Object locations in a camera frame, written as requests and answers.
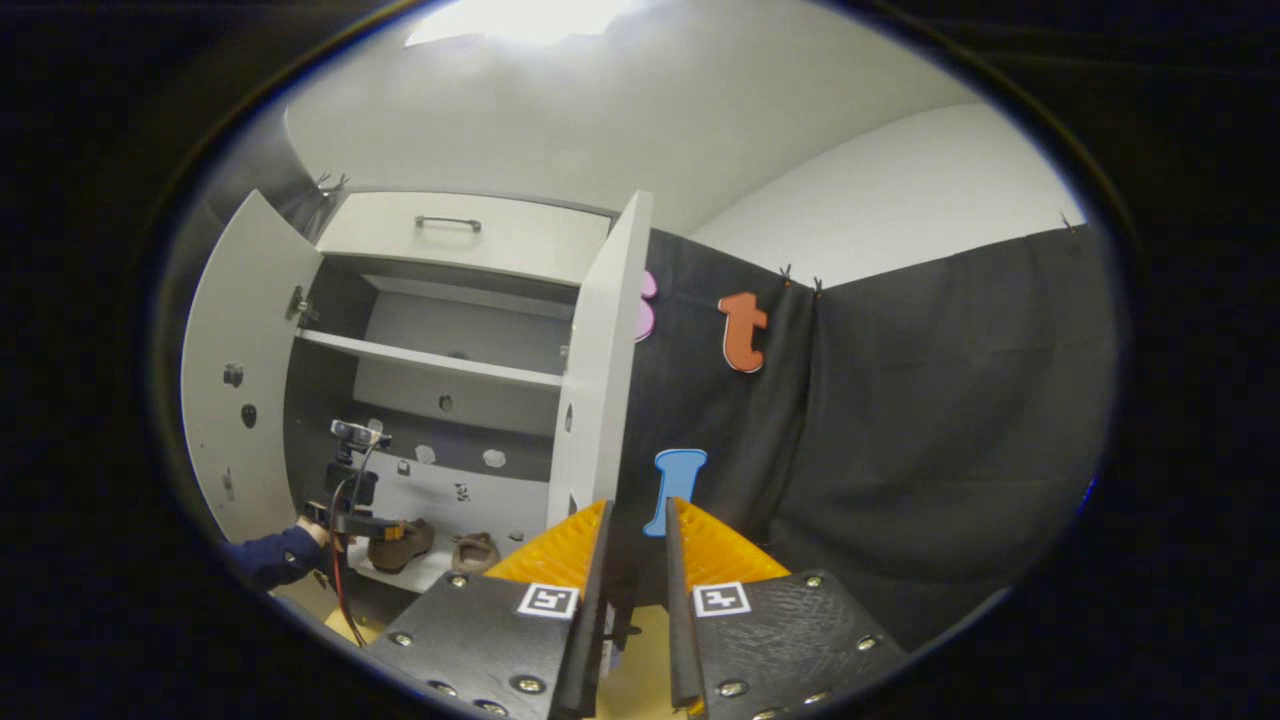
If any grey cabinet drawer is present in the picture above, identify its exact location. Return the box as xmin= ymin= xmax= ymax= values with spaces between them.
xmin=318 ymin=192 xmax=613 ymax=286

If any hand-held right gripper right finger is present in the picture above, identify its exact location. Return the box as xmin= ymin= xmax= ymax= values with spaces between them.
xmin=665 ymin=497 xmax=909 ymax=719

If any grey shoe cabinet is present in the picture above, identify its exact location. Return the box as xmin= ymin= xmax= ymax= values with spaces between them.
xmin=180 ymin=188 xmax=656 ymax=641

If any grey cabinet door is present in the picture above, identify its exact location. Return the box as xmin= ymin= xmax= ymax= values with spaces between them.
xmin=180 ymin=190 xmax=323 ymax=546
xmin=545 ymin=190 xmax=656 ymax=531

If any grey cabinet shelf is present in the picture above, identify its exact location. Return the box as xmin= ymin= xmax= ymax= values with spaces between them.
xmin=297 ymin=330 xmax=566 ymax=389

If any brown fuzzy shoe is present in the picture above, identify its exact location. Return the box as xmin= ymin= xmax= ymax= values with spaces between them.
xmin=367 ymin=518 xmax=437 ymax=575
xmin=452 ymin=532 xmax=501 ymax=574

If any black backdrop cloth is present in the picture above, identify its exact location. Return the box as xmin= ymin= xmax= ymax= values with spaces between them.
xmin=200 ymin=110 xmax=1119 ymax=651

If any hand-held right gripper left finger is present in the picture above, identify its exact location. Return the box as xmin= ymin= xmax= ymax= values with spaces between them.
xmin=362 ymin=500 xmax=614 ymax=719

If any red and black cable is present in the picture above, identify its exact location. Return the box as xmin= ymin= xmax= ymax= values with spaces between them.
xmin=328 ymin=440 xmax=386 ymax=647

